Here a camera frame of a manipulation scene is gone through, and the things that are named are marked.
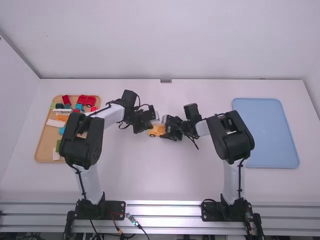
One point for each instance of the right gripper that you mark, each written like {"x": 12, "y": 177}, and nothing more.
{"x": 176, "y": 127}

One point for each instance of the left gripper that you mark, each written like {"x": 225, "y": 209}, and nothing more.
{"x": 141, "y": 122}

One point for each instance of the yellow toy car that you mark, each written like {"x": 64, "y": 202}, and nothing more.
{"x": 157, "y": 130}

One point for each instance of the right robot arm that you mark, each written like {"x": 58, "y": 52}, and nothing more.
{"x": 232, "y": 140}

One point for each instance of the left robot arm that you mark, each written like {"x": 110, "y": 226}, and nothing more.
{"x": 82, "y": 140}

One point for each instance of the red square toy brick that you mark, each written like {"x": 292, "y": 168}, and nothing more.
{"x": 94, "y": 109}

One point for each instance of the red wheeled toy base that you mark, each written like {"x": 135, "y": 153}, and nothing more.
{"x": 86, "y": 100}

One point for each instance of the teal toy brick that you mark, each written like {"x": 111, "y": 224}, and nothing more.
{"x": 62, "y": 130}
{"x": 79, "y": 107}

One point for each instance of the orange toy brick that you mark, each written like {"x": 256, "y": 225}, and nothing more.
{"x": 62, "y": 117}

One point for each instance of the dark blue toy brick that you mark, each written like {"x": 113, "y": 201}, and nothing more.
{"x": 59, "y": 105}

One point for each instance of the silver rails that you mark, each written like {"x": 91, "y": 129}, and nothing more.
{"x": 170, "y": 212}

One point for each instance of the white flat toy brick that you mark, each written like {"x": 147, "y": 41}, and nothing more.
{"x": 55, "y": 122}

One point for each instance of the blue mat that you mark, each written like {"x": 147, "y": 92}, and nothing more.
{"x": 265, "y": 132}

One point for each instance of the light green toy brick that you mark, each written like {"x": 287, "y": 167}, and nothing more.
{"x": 52, "y": 105}

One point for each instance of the tan tray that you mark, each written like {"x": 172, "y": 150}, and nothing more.
{"x": 45, "y": 140}

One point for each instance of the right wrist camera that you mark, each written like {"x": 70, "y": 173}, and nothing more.
{"x": 164, "y": 119}

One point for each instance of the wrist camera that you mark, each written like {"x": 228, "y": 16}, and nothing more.
{"x": 155, "y": 115}
{"x": 164, "y": 119}

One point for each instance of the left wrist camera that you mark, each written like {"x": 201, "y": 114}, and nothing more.
{"x": 155, "y": 115}

